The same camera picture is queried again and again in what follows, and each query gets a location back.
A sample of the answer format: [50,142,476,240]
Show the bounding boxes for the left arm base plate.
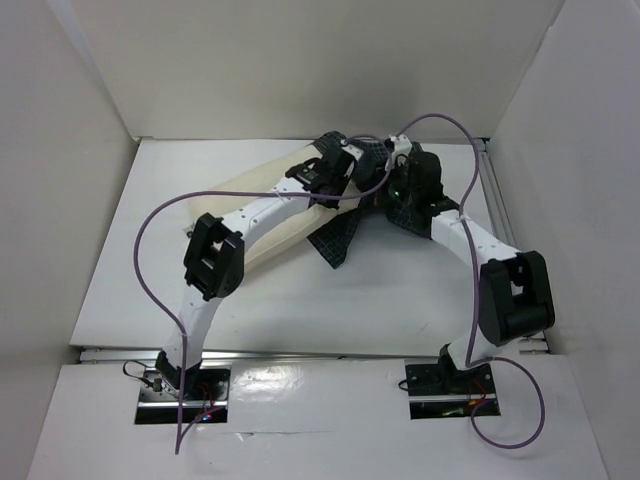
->
[134,367,231,425]

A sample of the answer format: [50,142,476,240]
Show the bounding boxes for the aluminium frame rail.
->
[74,137,551,365]

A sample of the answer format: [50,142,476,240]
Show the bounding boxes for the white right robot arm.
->
[380,151,555,392]

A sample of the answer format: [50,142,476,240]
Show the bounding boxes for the dark plaid pillowcase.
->
[308,142,459,269]

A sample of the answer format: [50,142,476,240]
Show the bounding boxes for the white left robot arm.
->
[156,145,364,399]

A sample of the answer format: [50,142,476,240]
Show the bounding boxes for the cream white pillow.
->
[188,143,358,272]

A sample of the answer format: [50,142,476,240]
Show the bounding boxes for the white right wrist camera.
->
[385,134,413,166]

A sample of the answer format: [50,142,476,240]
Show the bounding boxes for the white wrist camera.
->
[340,142,364,162]
[385,134,413,166]

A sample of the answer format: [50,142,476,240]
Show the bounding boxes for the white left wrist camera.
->
[340,142,364,162]

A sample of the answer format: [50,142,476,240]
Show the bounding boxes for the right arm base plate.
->
[398,362,501,420]

